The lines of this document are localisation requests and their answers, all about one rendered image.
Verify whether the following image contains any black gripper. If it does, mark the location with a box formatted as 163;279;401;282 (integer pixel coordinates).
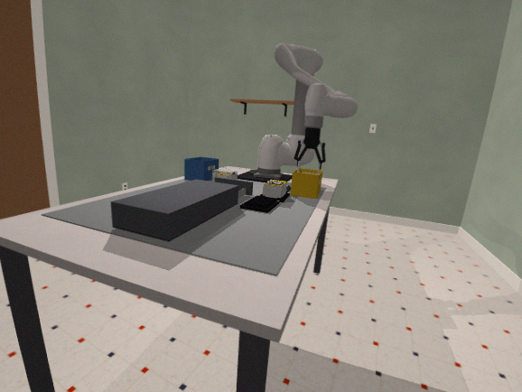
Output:
294;127;326;175

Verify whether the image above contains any grey bench mat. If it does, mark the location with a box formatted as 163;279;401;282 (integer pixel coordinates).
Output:
42;179;326;275

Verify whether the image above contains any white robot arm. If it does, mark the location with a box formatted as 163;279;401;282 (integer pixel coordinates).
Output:
250;43;358;179

